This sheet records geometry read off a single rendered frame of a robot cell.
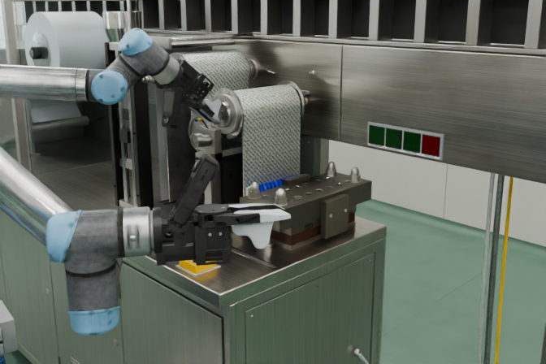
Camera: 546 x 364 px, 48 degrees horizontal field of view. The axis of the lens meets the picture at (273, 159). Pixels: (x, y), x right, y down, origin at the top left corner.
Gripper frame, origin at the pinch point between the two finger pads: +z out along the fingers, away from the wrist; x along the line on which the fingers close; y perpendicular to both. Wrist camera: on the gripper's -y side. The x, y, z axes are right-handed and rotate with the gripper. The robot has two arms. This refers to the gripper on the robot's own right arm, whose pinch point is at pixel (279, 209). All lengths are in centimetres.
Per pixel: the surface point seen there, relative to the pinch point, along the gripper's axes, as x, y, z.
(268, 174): -84, 6, 13
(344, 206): -72, 15, 33
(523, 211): -256, 64, 211
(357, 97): -80, -16, 40
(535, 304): -188, 99, 175
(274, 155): -84, 1, 15
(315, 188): -77, 10, 26
